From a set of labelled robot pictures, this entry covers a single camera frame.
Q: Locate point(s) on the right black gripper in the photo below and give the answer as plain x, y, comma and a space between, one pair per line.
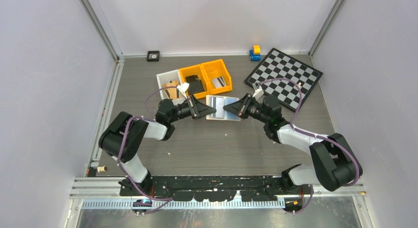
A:
241, 106

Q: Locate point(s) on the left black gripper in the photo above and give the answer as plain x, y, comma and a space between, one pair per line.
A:
197, 106

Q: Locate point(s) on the beige leather card holder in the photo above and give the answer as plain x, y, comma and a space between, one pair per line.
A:
218, 102

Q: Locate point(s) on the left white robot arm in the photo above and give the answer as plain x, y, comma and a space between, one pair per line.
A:
124, 135

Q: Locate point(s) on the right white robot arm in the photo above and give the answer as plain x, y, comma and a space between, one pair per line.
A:
334, 163

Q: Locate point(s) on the black cards in orange bin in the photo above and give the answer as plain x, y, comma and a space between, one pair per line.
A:
195, 84

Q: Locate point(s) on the white striped card in bin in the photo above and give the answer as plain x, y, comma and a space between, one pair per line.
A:
219, 82

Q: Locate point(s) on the gold cards in white bin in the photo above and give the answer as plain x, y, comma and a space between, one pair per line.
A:
170, 87

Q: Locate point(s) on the middle orange plastic bin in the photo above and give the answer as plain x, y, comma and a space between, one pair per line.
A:
202, 75

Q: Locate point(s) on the orange plastic bin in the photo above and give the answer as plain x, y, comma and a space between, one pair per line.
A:
202, 75
214, 69

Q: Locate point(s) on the right orange plastic bin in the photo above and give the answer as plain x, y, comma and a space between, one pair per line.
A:
214, 69

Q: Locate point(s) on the blue yellow toy car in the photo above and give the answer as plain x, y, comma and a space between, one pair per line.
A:
255, 53

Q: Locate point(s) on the white plastic bin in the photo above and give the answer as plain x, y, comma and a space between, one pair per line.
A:
170, 78

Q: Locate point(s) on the black white chessboard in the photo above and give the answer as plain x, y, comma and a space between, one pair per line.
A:
277, 64

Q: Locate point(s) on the small black square box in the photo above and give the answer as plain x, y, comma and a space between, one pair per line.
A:
153, 56

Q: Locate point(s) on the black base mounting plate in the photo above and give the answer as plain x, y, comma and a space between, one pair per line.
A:
213, 188

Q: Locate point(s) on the small beige chess piece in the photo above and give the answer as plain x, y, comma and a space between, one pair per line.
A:
101, 169

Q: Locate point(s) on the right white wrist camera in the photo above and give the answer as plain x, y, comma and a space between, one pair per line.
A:
258, 91

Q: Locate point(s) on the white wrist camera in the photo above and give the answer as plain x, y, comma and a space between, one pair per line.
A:
258, 91
182, 89

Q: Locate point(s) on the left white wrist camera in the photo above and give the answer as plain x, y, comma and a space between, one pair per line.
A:
182, 89

